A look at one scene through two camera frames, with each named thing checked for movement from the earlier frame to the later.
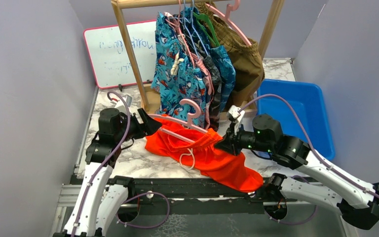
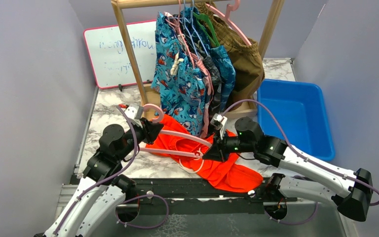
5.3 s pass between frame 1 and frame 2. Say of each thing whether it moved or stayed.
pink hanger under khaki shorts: stayed
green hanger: stayed
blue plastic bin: stayed
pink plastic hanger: moved
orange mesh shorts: moved
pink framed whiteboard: stayed
